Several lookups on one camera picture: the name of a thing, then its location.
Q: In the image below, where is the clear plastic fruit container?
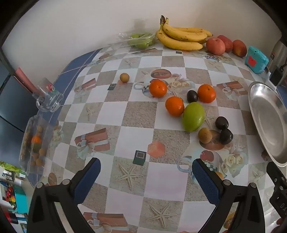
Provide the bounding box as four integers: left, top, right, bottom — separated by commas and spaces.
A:
19, 115, 55, 176

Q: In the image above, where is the dark purple passion fruit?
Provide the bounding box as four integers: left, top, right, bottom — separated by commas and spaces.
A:
187, 90, 199, 103
215, 116, 229, 130
219, 128, 234, 145

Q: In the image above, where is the red apple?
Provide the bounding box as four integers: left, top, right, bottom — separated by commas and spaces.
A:
232, 40, 248, 57
217, 35, 234, 53
206, 37, 226, 56

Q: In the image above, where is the clear bag of green fruit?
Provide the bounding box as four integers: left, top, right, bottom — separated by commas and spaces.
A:
109, 32, 157, 50

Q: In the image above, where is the clear glass mug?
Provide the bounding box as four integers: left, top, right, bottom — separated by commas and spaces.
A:
32, 78, 64, 112

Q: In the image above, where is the steel kettle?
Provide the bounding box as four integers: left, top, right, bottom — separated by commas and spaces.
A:
270, 40, 287, 68

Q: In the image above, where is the pink bar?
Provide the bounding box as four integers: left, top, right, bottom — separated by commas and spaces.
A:
14, 67, 36, 93

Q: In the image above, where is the dark cabinet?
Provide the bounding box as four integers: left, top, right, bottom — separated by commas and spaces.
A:
0, 48, 34, 132

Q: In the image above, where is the blue tablecloth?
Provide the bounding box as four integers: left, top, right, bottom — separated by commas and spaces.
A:
37, 50, 102, 112

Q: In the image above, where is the round steel plate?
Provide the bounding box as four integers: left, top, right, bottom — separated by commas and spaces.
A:
248, 82, 287, 167

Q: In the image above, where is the orange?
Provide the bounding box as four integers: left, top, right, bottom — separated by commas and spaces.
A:
149, 79, 168, 98
197, 84, 217, 104
165, 96, 185, 117

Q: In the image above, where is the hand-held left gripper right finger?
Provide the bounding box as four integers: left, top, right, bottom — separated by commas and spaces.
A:
192, 158, 266, 233

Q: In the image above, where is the teal plastic box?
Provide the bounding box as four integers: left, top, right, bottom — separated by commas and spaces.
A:
245, 46, 269, 74

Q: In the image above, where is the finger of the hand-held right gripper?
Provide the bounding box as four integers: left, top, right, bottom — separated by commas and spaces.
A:
267, 161, 287, 192

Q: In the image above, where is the checkered printed tablecloth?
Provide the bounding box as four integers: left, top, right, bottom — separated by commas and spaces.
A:
29, 46, 287, 233

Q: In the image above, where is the green mango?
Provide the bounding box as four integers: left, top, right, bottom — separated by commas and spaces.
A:
182, 102, 205, 132

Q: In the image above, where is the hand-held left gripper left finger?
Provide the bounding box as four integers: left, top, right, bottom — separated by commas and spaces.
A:
28, 157, 101, 233

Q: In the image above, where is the teal storage box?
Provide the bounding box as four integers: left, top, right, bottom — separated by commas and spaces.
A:
13, 186, 28, 213

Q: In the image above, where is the black power adapter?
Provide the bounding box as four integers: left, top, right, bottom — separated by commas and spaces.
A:
269, 65, 287, 87

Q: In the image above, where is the yellow banana bunch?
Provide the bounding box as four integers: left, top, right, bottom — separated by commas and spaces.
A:
156, 15, 213, 51

